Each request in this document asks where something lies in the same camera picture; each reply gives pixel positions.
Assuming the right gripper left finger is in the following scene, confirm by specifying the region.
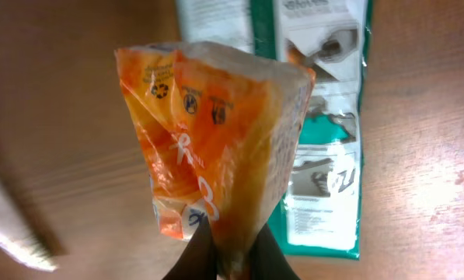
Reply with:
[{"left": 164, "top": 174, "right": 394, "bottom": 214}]
[{"left": 162, "top": 218, "right": 218, "bottom": 280}]

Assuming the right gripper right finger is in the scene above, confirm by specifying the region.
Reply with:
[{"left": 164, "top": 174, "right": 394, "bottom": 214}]
[{"left": 249, "top": 224, "right": 299, "bottom": 280}]

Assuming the green gloves package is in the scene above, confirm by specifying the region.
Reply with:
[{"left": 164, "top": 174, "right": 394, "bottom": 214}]
[{"left": 176, "top": 0, "right": 372, "bottom": 260}]

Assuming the orange snack packet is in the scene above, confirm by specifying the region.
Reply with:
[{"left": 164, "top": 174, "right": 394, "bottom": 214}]
[{"left": 114, "top": 41, "right": 316, "bottom": 279}]

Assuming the white tube with tan cap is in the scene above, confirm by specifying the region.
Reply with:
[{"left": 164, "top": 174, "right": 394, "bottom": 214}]
[{"left": 0, "top": 181, "right": 58, "bottom": 272}]

